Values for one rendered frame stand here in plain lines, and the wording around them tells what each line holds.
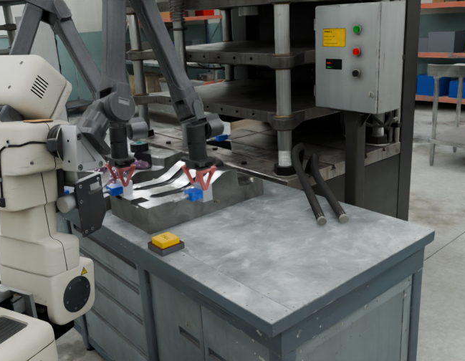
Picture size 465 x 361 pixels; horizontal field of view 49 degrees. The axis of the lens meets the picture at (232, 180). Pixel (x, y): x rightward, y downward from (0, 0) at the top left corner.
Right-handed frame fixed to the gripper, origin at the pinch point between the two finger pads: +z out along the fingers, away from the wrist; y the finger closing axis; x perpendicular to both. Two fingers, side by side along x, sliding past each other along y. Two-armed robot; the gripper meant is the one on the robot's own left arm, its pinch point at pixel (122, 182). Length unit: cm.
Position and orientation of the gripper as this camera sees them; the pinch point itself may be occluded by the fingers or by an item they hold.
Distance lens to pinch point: 177.6
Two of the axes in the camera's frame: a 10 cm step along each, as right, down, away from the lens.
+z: 0.1, 9.5, 3.0
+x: -7.6, 2.0, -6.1
